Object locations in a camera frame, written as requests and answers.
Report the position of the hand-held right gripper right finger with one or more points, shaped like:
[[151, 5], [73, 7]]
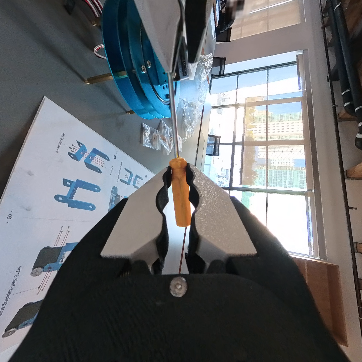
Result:
[[220, 223]]

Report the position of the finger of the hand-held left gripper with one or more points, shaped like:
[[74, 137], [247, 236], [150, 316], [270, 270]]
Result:
[[161, 25], [198, 25]]

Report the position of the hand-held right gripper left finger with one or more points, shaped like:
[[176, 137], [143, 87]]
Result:
[[133, 223]]

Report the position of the black servo motor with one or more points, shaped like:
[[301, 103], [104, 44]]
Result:
[[182, 66]]

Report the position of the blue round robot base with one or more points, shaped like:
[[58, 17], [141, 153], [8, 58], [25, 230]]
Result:
[[127, 70]]

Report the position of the large grid window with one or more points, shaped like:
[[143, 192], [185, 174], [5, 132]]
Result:
[[282, 220]]

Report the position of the crumpled clear plastic bag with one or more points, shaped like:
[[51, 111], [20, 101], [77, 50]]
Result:
[[195, 99]]

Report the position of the robot assembly instruction manual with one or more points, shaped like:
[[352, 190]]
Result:
[[42, 158]]

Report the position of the wooden board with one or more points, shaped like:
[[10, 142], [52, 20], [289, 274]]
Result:
[[319, 297]]

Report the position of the black insulated pipe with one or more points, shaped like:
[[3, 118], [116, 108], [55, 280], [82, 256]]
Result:
[[339, 56], [352, 70]]

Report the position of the black ceiling rail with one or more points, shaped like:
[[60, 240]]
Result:
[[343, 169]]

